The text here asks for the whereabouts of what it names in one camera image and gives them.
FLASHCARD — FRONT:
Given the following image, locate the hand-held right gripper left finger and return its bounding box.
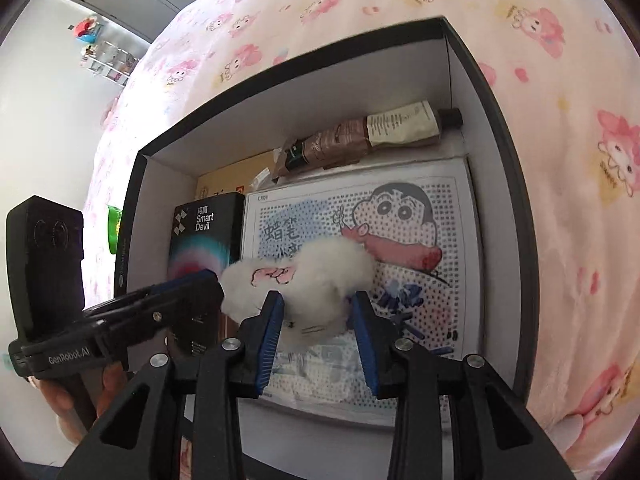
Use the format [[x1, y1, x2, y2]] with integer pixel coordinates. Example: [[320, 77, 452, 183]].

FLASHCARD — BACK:
[[55, 290, 286, 480]]

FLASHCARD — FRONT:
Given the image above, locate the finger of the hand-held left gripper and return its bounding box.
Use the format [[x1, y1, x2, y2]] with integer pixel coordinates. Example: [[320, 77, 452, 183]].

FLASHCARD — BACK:
[[99, 274, 225, 357], [84, 268, 218, 320]]

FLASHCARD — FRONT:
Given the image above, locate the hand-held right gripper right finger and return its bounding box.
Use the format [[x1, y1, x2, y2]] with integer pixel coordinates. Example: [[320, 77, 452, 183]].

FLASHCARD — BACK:
[[350, 291, 576, 480]]

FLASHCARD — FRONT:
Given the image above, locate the white fluffy plush toy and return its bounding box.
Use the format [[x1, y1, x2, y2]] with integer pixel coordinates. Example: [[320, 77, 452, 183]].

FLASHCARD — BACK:
[[220, 236, 376, 336]]

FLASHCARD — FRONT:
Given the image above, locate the black cardboard box container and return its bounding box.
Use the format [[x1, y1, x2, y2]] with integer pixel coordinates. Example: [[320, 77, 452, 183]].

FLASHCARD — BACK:
[[114, 16, 541, 480]]

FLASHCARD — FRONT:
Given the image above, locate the white shelf with small items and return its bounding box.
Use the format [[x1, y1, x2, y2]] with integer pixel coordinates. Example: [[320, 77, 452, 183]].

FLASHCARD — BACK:
[[80, 35, 141, 86]]

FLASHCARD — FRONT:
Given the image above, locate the person's left hand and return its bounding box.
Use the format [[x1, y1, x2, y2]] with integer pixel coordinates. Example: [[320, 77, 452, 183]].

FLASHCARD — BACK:
[[38, 363, 132, 444]]

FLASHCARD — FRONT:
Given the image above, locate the black rainbow print package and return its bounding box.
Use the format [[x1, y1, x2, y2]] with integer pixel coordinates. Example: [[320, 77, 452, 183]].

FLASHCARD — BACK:
[[167, 192, 246, 356]]

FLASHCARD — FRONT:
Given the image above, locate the green plastic object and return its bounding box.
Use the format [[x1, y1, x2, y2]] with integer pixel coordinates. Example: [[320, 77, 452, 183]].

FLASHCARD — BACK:
[[106, 204, 123, 256]]

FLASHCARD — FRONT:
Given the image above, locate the brown cardboard sheet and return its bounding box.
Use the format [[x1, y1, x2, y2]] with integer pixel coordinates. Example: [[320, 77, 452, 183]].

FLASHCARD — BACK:
[[195, 147, 283, 201]]

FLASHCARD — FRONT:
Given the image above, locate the cartoon bead art kit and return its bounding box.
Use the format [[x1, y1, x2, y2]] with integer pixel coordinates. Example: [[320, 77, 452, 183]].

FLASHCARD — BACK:
[[239, 157, 483, 428]]

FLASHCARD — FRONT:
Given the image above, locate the brown tube with beige label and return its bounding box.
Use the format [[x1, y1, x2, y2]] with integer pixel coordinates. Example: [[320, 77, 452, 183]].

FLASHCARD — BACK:
[[272, 101, 463, 181]]

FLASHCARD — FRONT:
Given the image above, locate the red and blue toy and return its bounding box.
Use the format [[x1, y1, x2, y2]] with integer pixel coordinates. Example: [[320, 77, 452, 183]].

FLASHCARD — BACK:
[[70, 16, 103, 43]]

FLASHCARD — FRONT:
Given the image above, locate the pink cartoon printed bedsheet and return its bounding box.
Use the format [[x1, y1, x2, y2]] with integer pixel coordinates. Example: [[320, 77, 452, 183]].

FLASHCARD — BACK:
[[82, 0, 640, 471]]

